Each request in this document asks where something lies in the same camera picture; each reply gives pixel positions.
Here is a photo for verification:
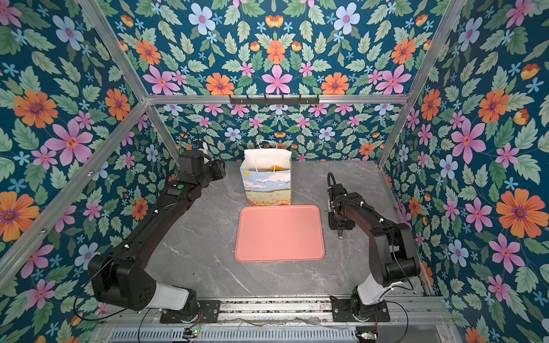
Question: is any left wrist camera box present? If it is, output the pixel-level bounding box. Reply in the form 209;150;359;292
187;139;210;161

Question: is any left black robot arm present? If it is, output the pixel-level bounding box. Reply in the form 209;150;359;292
88;150;226;321

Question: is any sesame bun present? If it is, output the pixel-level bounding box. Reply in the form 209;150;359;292
257;165;285;172

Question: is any aluminium cage frame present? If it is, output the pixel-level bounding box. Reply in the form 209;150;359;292
1;1;449;299

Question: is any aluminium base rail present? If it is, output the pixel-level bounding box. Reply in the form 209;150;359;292
91;294;464;342

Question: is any pink plastic tray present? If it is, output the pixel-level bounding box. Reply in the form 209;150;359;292
234;205;325;263

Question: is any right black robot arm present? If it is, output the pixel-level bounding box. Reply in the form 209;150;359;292
327;172;422;322

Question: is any painted landscape paper bag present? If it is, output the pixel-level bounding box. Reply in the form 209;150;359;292
240;139;293;207

